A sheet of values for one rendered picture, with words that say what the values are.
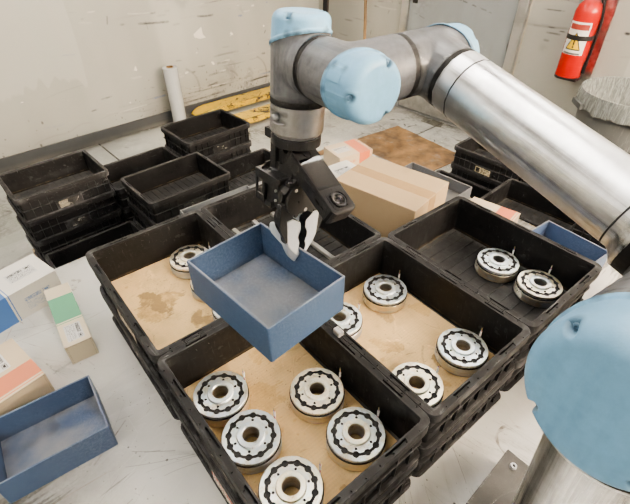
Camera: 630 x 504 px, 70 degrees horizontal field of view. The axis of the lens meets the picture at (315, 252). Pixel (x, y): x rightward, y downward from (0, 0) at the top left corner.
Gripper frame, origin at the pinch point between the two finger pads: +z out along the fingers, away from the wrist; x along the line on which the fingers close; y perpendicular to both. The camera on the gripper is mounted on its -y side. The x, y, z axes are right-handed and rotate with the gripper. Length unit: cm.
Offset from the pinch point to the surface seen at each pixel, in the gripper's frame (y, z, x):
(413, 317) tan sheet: -6.0, 27.1, -30.6
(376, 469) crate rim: -26.9, 20.4, 6.3
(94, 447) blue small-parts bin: 18, 43, 35
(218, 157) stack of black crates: 158, 59, -77
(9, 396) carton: 38, 39, 45
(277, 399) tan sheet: -2.6, 30.3, 5.7
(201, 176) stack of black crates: 141, 59, -57
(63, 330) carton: 51, 39, 30
